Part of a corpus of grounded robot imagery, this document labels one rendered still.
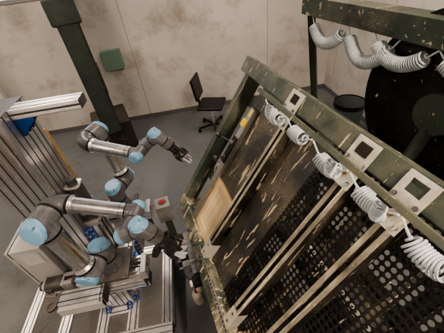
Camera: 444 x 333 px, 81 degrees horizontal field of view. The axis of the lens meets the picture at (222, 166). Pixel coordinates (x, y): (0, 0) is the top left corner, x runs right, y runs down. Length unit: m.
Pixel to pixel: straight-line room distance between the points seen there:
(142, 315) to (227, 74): 4.20
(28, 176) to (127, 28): 3.80
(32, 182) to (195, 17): 3.97
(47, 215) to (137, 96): 4.22
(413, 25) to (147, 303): 2.54
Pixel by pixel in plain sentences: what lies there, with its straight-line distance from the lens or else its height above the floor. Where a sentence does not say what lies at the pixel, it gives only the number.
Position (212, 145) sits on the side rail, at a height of 1.34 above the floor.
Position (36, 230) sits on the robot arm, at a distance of 1.37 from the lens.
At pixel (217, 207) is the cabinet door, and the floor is 1.10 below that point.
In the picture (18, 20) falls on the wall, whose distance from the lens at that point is 5.49.
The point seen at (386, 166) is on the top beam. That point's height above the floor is 1.88.
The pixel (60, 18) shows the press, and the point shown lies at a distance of 4.02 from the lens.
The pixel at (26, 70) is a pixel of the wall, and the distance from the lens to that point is 5.73.
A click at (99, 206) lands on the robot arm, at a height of 1.61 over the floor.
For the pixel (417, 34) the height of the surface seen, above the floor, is 2.14.
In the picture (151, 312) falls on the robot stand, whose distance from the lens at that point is 2.58.
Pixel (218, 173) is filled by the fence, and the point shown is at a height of 1.26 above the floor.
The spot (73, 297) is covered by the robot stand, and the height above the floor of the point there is 0.96.
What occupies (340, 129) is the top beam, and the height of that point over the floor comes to 1.89.
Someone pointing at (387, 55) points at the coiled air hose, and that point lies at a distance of 1.47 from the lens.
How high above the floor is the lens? 2.48
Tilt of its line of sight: 40 degrees down
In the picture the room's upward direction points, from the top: 8 degrees counter-clockwise
